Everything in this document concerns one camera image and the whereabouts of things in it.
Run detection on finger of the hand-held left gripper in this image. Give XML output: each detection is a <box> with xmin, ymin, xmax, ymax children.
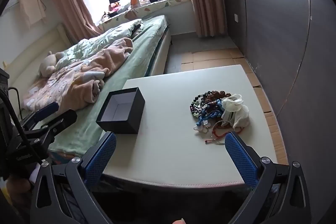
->
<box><xmin>20</xmin><ymin>101</ymin><xmax>59</xmax><ymax>130</ymax></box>
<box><xmin>24</xmin><ymin>109</ymin><xmax>78</xmax><ymax>143</ymax></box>

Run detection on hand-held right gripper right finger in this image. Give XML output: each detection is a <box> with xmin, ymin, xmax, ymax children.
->
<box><xmin>224</xmin><ymin>131</ymin><xmax>311</xmax><ymax>224</ymax></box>

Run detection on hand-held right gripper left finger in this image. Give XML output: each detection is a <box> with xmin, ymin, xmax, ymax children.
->
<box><xmin>30</xmin><ymin>132</ymin><xmax>117</xmax><ymax>224</ymax></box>

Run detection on red cord bracelet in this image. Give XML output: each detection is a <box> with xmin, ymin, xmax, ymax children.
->
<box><xmin>205</xmin><ymin>120</ymin><xmax>244</xmax><ymax>144</ymax></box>

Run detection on black square gift box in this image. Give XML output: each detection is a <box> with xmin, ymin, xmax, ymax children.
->
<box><xmin>96</xmin><ymin>87</ymin><xmax>146</xmax><ymax>135</ymax></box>

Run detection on blue braided cord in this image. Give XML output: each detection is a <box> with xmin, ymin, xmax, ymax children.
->
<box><xmin>196</xmin><ymin>99</ymin><xmax>223</xmax><ymax>127</ymax></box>

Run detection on pile of beaded bracelets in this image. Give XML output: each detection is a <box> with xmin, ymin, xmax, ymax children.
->
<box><xmin>189</xmin><ymin>91</ymin><xmax>246</xmax><ymax>144</ymax></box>

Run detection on beige plush toy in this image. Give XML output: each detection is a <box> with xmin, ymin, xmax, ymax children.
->
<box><xmin>38</xmin><ymin>51</ymin><xmax>66</xmax><ymax>77</ymax></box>

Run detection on white cloth pouch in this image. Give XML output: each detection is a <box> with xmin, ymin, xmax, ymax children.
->
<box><xmin>220</xmin><ymin>94</ymin><xmax>250</xmax><ymax>128</ymax></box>

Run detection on peach fleece blanket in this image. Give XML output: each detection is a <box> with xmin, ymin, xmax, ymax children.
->
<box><xmin>22</xmin><ymin>38</ymin><xmax>134</xmax><ymax>111</ymax></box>

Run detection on pale floral quilt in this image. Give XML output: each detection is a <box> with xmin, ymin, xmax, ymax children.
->
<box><xmin>54</xmin><ymin>18</ymin><xmax>143</xmax><ymax>69</ymax></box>

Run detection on green bed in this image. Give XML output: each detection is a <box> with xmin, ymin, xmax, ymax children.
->
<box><xmin>51</xmin><ymin>15</ymin><xmax>168</xmax><ymax>156</ymax></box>

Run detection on beige hanging towel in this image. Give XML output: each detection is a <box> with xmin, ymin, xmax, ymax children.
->
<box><xmin>17</xmin><ymin>0</ymin><xmax>46</xmax><ymax>26</ymax></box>

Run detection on cardboard floor sheets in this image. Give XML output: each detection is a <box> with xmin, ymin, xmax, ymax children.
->
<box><xmin>181</xmin><ymin>48</ymin><xmax>288</xmax><ymax>164</ymax></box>

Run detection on white bed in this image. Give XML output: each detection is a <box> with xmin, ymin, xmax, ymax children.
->
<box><xmin>0</xmin><ymin>15</ymin><xmax>172</xmax><ymax>159</ymax></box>

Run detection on floral window seat cushion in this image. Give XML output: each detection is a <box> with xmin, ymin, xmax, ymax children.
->
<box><xmin>98</xmin><ymin>0</ymin><xmax>192</xmax><ymax>31</ymax></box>

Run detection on dark grey wardrobe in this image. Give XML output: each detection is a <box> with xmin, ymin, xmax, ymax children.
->
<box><xmin>215</xmin><ymin>0</ymin><xmax>336</xmax><ymax>224</ymax></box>

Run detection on black cable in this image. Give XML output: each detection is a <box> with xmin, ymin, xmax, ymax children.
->
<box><xmin>0</xmin><ymin>86</ymin><xmax>44</xmax><ymax>164</ymax></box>

